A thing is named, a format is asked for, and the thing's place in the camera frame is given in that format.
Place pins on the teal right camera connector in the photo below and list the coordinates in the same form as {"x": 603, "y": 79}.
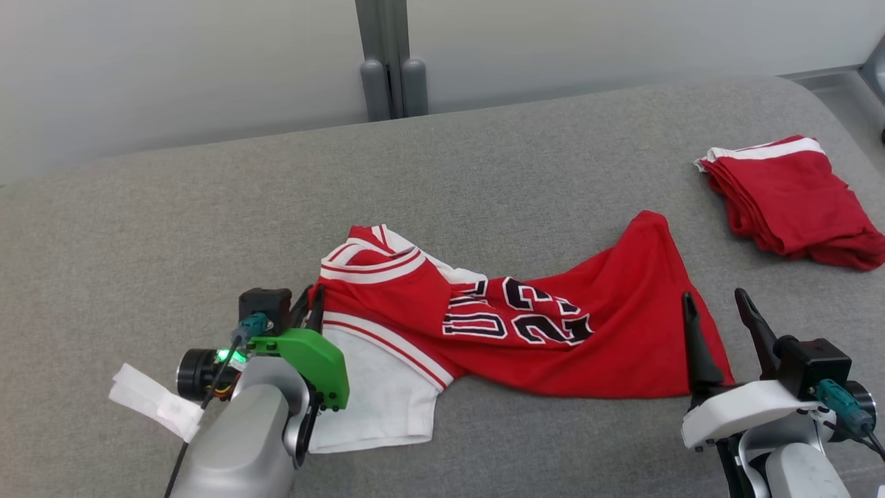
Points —
{"x": 843, "y": 404}

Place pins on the red and white basketball jersey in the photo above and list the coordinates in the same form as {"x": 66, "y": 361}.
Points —
{"x": 622, "y": 325}

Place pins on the grey baseboard strip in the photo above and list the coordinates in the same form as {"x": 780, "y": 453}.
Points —
{"x": 823, "y": 72}

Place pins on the red shorts with white trim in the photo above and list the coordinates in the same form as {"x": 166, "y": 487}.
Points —
{"x": 788, "y": 200}

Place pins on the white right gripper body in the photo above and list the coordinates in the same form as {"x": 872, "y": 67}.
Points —
{"x": 747, "y": 408}

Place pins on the teal left camera connector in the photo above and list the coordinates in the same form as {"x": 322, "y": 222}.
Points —
{"x": 252, "y": 325}

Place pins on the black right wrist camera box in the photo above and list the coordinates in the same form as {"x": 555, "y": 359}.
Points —
{"x": 816, "y": 363}

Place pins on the grey metal double post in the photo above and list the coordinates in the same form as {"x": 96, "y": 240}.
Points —
{"x": 390, "y": 55}

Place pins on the white crumpled tape label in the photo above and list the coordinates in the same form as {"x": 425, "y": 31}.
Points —
{"x": 152, "y": 401}

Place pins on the teal camera connector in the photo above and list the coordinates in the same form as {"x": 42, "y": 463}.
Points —
{"x": 252, "y": 325}
{"x": 843, "y": 404}

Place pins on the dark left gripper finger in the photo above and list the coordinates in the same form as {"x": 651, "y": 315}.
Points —
{"x": 317, "y": 311}
{"x": 301, "y": 311}

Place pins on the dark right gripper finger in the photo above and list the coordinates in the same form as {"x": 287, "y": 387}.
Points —
{"x": 757, "y": 325}
{"x": 700, "y": 353}

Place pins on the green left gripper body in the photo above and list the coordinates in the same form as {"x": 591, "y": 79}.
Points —
{"x": 318, "y": 360}

